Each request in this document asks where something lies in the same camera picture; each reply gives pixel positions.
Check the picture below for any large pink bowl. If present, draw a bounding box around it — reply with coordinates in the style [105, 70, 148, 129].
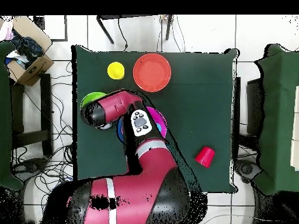
[145, 106, 168, 139]

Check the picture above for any large blue bowl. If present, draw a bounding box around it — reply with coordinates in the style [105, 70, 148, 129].
[116, 117, 125, 144]

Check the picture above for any large orange bowl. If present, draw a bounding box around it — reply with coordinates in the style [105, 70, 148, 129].
[133, 52, 172, 93]

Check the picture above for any green bowl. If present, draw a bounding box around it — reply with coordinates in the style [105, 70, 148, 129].
[80, 91, 109, 110]

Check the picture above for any red cup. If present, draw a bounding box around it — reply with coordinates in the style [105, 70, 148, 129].
[194, 146, 216, 169]

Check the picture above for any dark green tablecloth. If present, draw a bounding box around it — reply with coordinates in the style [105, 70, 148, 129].
[71, 44, 239, 194]

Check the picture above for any yellow cup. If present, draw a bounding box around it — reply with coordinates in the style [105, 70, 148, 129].
[107, 61, 126, 81]

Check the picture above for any black bench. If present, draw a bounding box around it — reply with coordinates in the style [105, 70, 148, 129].
[10, 73, 54, 156]

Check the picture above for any black box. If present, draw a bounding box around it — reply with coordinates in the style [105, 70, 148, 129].
[246, 78, 265, 136]

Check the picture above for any cardboard box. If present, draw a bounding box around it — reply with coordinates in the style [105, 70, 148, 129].
[5, 15, 55, 87]

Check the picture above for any green cloth covered table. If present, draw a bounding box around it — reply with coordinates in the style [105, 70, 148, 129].
[253, 43, 299, 195]
[0, 40, 24, 191]

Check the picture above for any dark clothes bundle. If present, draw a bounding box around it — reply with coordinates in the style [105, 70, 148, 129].
[10, 29, 44, 69]

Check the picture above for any beige board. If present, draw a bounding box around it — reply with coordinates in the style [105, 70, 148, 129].
[290, 85, 299, 172]

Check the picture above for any tangle of floor cables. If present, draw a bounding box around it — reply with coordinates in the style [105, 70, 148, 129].
[10, 60, 78, 211]

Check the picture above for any black metal table frame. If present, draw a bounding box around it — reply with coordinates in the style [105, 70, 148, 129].
[96, 14, 175, 45]

